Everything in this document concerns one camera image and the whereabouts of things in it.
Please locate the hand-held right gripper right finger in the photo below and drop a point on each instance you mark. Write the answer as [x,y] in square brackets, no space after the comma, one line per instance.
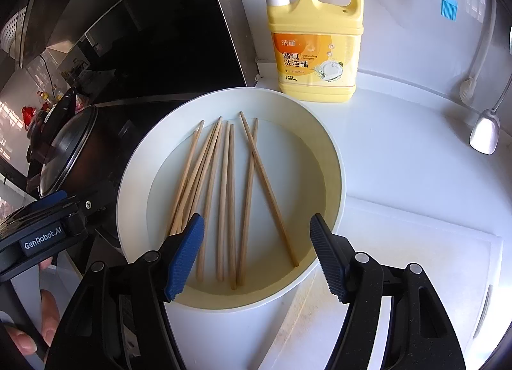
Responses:
[328,258]

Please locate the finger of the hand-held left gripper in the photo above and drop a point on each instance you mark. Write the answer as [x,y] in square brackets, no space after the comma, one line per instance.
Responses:
[86,214]
[52,200]

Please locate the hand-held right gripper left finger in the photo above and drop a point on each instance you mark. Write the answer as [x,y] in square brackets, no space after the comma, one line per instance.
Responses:
[186,258]

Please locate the bundle of wooden chopsticks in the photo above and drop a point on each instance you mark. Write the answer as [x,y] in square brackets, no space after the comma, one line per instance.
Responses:
[232,194]

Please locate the white round basin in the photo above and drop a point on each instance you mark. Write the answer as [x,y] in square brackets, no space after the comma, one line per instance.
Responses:
[320,162]

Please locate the person's left hand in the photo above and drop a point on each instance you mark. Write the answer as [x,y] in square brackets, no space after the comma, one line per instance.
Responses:
[50,318]

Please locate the brown pot with glass lid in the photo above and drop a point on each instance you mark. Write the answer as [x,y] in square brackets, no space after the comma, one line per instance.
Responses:
[68,150]

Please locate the white plastic cutting board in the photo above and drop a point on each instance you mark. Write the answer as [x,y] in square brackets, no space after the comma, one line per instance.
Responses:
[400,242]

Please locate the small red object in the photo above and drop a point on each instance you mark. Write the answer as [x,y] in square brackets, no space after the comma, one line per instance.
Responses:
[28,118]

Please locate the black gas stove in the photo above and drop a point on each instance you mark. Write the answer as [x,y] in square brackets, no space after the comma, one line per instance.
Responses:
[116,122]

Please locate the row of condiment bottles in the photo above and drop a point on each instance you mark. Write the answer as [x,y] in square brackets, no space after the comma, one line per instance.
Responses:
[50,98]

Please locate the white perforated basket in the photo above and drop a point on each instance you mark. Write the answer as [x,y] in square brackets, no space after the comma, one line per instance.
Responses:
[14,38]

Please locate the black range hood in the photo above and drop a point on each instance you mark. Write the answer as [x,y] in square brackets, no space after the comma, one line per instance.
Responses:
[160,34]

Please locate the yellow dish soap bottle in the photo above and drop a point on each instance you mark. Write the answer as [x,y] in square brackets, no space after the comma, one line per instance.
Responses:
[316,62]

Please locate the metal spatula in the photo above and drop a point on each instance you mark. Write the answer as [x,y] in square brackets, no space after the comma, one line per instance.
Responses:
[486,134]

